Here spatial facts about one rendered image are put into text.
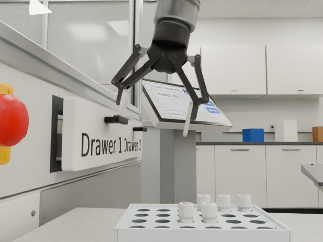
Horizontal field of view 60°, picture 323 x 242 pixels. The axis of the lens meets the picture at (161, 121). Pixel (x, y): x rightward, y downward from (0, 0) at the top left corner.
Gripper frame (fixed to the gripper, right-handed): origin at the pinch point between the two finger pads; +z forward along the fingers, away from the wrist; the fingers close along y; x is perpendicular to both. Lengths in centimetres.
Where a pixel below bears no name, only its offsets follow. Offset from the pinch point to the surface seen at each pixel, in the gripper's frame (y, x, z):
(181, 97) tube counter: 3, -92, -21
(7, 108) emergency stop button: 4.4, 37.3, 2.5
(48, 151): 10.7, 18.2, 7.5
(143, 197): 21, -157, 49
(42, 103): 12.1, 20.3, 1.1
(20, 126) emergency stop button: 4.1, 35.8, 3.6
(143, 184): 23, -157, 39
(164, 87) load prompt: 12, -88, -24
